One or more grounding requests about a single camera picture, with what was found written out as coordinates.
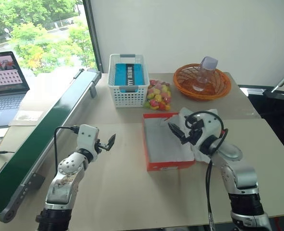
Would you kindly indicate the red shallow cardboard box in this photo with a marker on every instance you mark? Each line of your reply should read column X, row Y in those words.
column 170, row 166

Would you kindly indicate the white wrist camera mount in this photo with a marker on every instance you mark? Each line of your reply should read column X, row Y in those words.
column 210, row 125
column 86, row 137

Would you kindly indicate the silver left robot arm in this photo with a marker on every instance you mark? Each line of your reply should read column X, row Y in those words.
column 68, row 168

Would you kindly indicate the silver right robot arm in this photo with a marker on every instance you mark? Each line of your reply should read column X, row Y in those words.
column 240, row 175

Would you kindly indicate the orange wicker basket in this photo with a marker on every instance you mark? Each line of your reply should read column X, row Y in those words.
column 180, row 84

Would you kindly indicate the white plastic perforated basket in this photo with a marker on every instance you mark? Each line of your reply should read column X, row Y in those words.
column 127, row 97

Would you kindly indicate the silver metal rod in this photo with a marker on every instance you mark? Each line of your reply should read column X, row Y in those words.
column 282, row 80

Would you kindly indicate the white tissue paper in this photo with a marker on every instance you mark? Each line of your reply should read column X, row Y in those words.
column 165, row 144

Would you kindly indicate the clear bottle with purple cap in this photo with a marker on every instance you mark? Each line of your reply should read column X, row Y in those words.
column 204, row 77

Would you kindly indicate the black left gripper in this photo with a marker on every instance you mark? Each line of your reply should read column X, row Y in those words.
column 98, row 145

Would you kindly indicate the green conveyor belt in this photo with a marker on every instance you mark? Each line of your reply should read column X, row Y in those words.
column 48, row 127

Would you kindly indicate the dark window frame post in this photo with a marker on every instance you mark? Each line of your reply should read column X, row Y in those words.
column 93, row 36

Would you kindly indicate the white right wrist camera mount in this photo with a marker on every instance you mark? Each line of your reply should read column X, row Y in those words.
column 210, row 125

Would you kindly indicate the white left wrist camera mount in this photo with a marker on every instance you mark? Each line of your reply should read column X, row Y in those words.
column 86, row 137

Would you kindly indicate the blue packet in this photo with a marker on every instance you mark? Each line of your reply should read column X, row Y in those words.
column 120, row 77

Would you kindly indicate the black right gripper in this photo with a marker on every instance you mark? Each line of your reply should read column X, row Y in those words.
column 194, row 137

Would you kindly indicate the grey laptop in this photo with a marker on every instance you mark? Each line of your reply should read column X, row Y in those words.
column 2, row 103

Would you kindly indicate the bag of colourful candies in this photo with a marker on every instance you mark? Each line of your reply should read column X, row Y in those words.
column 156, row 96

